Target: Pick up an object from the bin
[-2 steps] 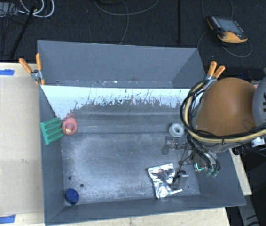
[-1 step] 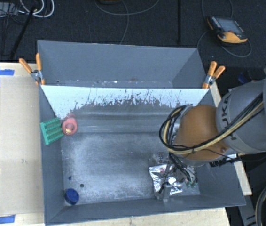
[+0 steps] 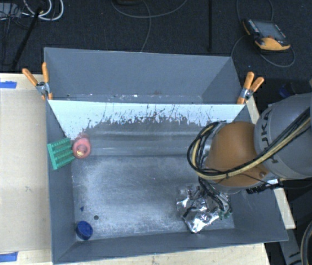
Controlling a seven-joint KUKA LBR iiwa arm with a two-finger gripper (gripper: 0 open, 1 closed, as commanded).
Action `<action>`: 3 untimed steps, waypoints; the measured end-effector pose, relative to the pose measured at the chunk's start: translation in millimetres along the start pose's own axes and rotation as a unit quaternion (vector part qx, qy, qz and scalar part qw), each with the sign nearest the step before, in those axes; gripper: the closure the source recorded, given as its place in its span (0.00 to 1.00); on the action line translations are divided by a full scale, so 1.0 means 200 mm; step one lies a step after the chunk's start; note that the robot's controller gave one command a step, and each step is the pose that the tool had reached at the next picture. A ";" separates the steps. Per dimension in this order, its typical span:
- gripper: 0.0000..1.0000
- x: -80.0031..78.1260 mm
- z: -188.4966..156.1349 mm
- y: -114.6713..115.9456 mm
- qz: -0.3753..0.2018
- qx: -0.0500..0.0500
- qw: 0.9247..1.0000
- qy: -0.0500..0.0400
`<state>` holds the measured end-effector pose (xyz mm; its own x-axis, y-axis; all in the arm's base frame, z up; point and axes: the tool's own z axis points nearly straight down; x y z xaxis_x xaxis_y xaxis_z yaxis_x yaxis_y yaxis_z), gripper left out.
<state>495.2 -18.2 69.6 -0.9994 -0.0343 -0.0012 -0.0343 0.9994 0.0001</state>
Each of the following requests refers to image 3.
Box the crumpled silver foil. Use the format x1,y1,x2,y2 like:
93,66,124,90
175,185,233,234

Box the grey metal bin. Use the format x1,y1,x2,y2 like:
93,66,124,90
43,47,289,264

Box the blue round cap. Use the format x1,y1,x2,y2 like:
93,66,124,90
74,220,94,241

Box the pink round toy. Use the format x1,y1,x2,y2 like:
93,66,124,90
72,136,92,160

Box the green ridged block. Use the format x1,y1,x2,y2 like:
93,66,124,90
46,137,76,171

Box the pale flat board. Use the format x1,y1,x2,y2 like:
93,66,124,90
0,88,52,255

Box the black cylinder on white bracket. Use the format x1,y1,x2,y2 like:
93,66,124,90
245,178,283,195

